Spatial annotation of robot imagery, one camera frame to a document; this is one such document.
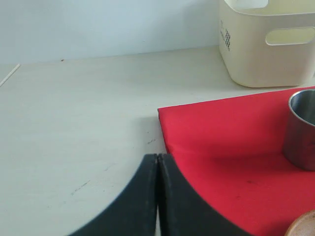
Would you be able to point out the stainless steel cup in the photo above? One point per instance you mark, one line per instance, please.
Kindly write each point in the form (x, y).
(299, 139)

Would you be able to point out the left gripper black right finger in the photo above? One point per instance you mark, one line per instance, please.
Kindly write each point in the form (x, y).
(182, 212)

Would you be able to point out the cream plastic storage bin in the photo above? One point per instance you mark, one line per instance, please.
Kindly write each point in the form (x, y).
(268, 46)

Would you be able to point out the brown wooden plate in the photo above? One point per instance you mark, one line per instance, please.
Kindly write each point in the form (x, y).
(303, 225)

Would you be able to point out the red tablecloth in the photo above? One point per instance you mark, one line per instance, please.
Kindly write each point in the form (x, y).
(230, 151)

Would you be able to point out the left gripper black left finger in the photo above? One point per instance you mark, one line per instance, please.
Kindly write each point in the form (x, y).
(134, 211)

